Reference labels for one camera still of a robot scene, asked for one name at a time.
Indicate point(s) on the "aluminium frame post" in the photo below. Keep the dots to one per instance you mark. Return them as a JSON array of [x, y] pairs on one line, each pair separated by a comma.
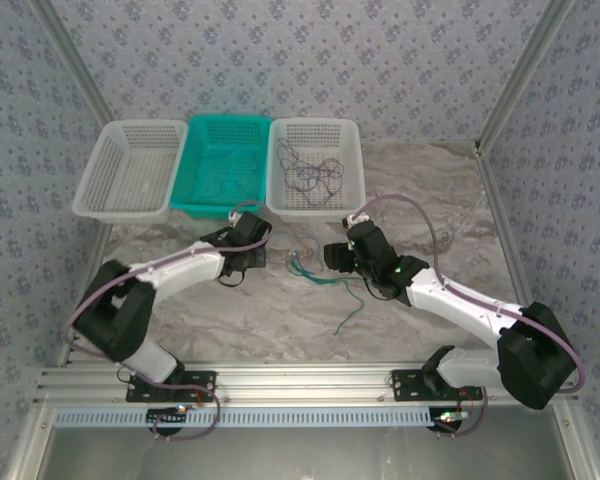
[[67, 65], [527, 65]]

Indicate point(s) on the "white perforated plastic basket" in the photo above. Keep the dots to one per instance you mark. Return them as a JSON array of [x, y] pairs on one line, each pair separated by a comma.
[[312, 170], [130, 175]]

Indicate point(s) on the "teal perforated plastic basket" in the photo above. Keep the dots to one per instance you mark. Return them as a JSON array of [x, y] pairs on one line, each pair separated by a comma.
[[220, 170]]

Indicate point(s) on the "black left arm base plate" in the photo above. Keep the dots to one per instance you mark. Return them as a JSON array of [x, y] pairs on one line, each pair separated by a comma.
[[145, 392]]

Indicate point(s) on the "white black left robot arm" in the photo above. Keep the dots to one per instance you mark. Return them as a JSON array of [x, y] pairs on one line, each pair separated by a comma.
[[125, 310]]

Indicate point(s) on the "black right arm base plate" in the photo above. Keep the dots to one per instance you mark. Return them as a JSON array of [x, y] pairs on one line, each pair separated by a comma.
[[410, 385]]

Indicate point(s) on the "grey metal sheet panel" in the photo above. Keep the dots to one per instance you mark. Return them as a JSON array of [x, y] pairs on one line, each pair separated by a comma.
[[300, 455]]

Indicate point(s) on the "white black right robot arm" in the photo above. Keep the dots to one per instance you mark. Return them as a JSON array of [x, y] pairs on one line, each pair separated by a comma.
[[530, 355]]

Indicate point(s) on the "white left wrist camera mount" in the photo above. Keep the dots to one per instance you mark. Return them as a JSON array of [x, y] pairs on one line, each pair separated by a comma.
[[234, 217]]

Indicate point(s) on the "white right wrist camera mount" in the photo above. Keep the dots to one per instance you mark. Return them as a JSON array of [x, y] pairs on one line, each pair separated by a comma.
[[357, 218]]

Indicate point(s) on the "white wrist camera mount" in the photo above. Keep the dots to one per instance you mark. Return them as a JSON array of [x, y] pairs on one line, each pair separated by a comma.
[[234, 217], [357, 218]]

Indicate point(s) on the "aluminium front extrusion rail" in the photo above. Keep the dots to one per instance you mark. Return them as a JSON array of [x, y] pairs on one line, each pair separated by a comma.
[[300, 382]]

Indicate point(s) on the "black controller board with LED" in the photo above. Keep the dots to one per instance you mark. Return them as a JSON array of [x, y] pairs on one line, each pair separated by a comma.
[[447, 419], [167, 416]]

